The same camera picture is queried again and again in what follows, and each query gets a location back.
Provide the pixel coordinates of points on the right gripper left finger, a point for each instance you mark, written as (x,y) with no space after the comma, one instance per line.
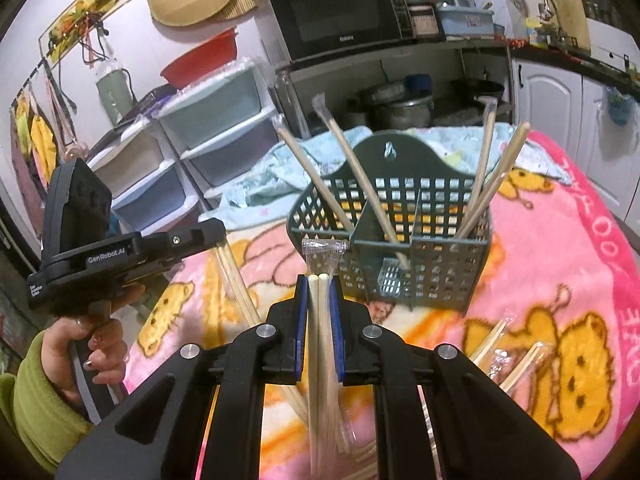
(199,415)

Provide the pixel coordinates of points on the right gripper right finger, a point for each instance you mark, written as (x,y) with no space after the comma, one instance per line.
(437,415)

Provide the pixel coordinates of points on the green sleeve left forearm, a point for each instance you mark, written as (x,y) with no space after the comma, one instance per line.
(38,428)

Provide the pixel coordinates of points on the white kitchen cabinets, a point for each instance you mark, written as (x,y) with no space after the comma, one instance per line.
(572,110)

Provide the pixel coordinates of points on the left hand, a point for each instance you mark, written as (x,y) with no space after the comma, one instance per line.
(106,358)

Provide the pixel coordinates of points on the pastel plastic drawer unit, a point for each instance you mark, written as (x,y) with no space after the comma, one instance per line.
(173,162)

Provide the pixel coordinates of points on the pink orange cartoon blanket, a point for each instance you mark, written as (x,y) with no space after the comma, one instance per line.
(559,267)

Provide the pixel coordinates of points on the wrapped chopsticks pair on blanket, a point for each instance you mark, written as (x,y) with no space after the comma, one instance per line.
(250,314)

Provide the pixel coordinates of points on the green thermos bottle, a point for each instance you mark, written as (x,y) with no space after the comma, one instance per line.
(113,87)

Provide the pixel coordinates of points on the green perforated utensil basket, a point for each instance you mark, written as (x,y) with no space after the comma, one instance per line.
(405,247)

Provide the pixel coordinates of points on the red plastic basin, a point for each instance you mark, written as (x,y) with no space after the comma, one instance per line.
(202,60)

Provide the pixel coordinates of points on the steel cooking pot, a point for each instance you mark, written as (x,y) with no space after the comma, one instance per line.
(413,111)

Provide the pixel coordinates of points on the black microwave oven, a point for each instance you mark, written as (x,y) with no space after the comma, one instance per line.
(296,31)

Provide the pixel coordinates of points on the metal shelf rack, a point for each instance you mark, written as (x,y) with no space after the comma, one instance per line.
(455,72)

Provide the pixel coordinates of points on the rectangular wooden cutting board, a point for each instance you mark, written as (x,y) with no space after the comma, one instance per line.
(572,19)

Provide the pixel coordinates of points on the fruit picture on wall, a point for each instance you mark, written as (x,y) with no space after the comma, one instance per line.
(72,25)

